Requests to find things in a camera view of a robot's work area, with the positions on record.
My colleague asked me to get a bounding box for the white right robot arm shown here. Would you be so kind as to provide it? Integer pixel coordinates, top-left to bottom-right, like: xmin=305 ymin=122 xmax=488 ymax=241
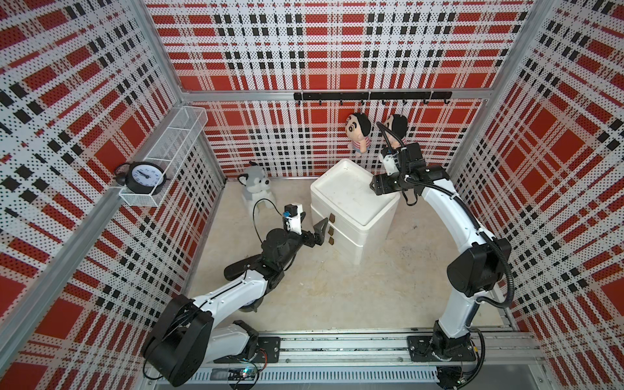
xmin=370 ymin=143 xmax=515 ymax=362

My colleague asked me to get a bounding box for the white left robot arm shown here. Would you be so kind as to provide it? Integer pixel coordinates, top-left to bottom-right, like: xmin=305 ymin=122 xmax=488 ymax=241
xmin=141 ymin=217 xmax=329 ymax=387

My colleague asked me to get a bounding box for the white plastic drawer cabinet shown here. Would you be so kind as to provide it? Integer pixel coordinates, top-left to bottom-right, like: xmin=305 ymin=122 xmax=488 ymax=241
xmin=310 ymin=159 xmax=400 ymax=265

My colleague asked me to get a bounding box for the pink-dressed plush doll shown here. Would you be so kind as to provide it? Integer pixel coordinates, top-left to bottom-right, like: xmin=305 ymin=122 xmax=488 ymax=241
xmin=384 ymin=114 xmax=408 ymax=149

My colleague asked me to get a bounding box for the blue-shorts plush doll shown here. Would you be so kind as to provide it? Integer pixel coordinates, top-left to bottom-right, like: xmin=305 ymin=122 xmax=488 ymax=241
xmin=345 ymin=113 xmax=371 ymax=155

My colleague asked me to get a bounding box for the grey white husky plush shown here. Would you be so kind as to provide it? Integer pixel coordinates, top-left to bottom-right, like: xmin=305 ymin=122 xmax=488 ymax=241
xmin=237 ymin=161 xmax=276 ymax=217

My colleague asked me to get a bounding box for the green circuit board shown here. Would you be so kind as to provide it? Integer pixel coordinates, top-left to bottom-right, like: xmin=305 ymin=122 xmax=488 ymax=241
xmin=210 ymin=367 xmax=258 ymax=382

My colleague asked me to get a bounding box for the black alarm clock in basket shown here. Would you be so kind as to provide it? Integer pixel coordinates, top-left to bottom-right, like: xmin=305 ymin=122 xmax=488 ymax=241
xmin=114 ymin=162 xmax=167 ymax=195

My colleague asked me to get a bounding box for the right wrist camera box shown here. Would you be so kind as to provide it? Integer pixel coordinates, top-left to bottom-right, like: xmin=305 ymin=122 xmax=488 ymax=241
xmin=378 ymin=146 xmax=400 ymax=176

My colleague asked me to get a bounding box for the black wall hook rail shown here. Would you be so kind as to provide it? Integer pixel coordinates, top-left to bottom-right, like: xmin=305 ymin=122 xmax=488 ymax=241
xmin=293 ymin=91 xmax=453 ymax=103

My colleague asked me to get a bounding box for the white wire wall basket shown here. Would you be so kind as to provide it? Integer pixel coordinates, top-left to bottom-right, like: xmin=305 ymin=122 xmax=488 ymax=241
xmin=120 ymin=106 xmax=207 ymax=208

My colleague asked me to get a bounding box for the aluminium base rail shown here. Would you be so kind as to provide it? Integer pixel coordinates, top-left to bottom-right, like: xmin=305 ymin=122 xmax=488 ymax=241
xmin=186 ymin=328 xmax=546 ymax=389

